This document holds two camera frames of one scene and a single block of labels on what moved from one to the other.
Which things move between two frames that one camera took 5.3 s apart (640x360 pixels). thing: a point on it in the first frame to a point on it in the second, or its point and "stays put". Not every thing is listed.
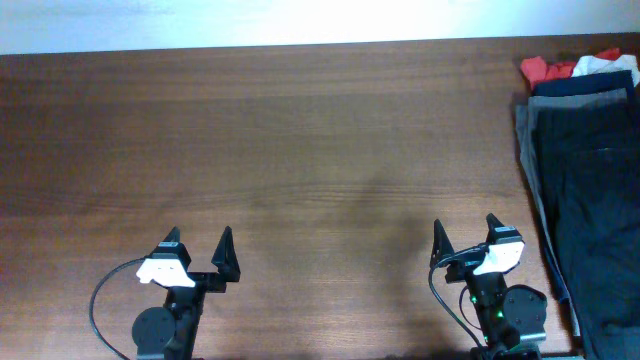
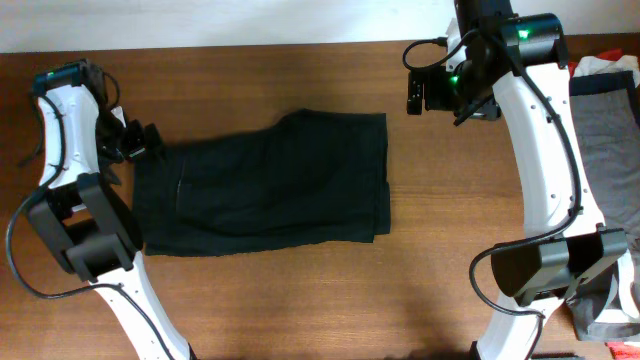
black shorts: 591,157 to 309,176
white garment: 588,65 stays put
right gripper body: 461,265 to 453,90
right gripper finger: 443,246 to 416,79
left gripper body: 204,280 to 120,141
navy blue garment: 613,80 stays put
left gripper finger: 225,257 to 153,141
